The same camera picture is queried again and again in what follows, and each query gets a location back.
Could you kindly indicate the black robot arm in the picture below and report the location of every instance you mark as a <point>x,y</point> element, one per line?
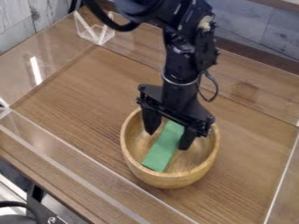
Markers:
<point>187,23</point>

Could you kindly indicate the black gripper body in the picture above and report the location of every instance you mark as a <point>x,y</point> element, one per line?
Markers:
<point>177,101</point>

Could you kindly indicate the green rectangular stick block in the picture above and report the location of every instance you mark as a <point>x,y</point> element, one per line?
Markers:
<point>163,148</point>

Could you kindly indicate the clear acrylic corner bracket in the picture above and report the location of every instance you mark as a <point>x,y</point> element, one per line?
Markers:
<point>98,34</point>

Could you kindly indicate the clear acrylic side wall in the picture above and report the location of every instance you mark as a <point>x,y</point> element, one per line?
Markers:
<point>82,183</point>

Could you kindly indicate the black table leg clamp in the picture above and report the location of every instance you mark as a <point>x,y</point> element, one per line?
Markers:
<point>23,208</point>

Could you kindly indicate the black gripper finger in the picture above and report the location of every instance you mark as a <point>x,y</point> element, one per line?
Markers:
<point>189,136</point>
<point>151,119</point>

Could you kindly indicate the wooden bowl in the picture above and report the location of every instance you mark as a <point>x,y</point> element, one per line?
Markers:
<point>190,164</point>

